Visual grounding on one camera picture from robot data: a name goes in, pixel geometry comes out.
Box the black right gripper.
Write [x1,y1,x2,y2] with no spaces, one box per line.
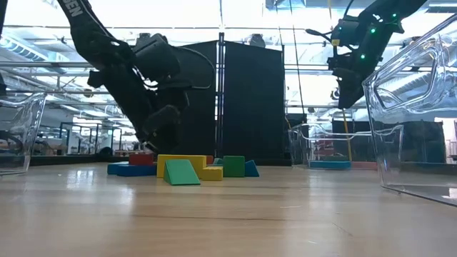
[327,46,380,109]

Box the yellow arch wooden block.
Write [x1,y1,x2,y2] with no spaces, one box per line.
[156,153,207,179]

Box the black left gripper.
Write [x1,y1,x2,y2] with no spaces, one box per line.
[87,66,191,156]

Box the red arch wooden block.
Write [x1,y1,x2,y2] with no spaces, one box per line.
[128,153,155,166]

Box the blue long wooden block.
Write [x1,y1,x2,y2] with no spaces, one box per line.
[106,161,130,176]
[309,160,352,170]
[116,163,158,178]

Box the blue wedge wooden block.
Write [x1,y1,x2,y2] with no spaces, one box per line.
[244,159,261,178]

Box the pink long wooden block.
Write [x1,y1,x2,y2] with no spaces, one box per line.
[351,161,378,171]

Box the black partition screen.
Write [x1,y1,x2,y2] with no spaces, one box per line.
[177,33,286,166]

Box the clear plastic bin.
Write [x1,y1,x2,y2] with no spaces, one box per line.
[362,14,457,208]
[0,91,47,176]
[288,123,379,171]

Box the green wedge wooden block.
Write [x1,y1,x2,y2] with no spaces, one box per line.
[163,158,201,186]

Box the green thick wooden block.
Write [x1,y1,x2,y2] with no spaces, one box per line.
[223,155,246,178]

